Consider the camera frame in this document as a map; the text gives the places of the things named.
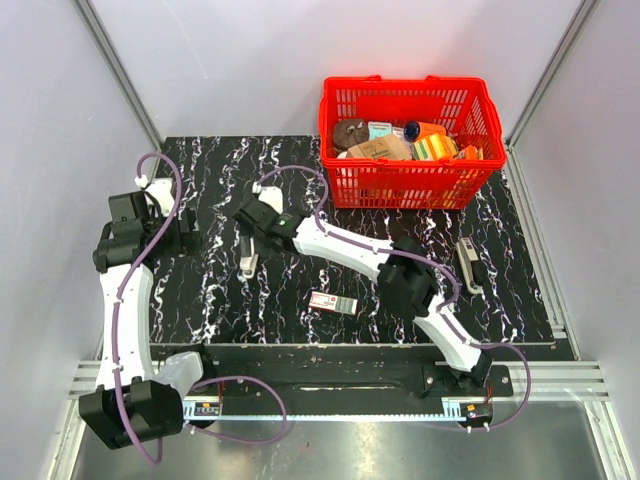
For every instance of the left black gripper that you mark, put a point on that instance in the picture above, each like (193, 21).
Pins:
(188, 243)

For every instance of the small white stapler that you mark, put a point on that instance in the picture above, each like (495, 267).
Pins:
(248, 257)

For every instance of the large beige stapler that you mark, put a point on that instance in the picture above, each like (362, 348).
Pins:
(473, 269)

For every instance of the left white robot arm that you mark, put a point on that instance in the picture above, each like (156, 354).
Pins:
(132, 401)

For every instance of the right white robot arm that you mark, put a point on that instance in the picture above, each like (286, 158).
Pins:
(405, 279)

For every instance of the red white staple box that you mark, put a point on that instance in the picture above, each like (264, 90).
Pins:
(333, 303)

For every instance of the brown round item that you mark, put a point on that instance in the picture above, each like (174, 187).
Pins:
(349, 132)

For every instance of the brown cardboard packet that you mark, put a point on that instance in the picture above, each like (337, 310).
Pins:
(387, 147)

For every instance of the teal white box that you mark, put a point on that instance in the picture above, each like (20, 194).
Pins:
(379, 129)

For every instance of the orange bottle blue cap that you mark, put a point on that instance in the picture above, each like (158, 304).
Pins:
(416, 130)

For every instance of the yellow green striped box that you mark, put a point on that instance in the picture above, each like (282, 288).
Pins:
(434, 147)

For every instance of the orange small packet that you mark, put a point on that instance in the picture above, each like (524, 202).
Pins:
(470, 153)

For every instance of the red plastic basket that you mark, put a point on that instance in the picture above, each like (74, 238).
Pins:
(461, 104)

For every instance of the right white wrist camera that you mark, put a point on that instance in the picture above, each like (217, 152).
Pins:
(270, 195)

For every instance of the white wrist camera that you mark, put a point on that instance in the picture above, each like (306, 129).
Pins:
(270, 195)
(158, 193)

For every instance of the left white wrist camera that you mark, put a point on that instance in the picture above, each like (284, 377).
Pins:
(158, 193)

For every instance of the black mounting base plate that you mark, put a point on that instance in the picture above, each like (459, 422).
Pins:
(415, 368)

